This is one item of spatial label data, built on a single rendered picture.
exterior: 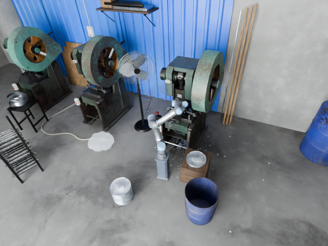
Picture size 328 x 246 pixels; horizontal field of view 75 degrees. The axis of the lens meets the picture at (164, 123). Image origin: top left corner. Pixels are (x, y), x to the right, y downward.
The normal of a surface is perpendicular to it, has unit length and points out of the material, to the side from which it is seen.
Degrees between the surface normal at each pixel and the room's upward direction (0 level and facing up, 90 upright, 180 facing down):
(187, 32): 90
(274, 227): 0
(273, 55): 90
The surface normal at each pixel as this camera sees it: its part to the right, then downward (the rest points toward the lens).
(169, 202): -0.04, -0.76
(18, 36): 0.92, 0.22
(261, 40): -0.44, 0.60
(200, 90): -0.43, 0.36
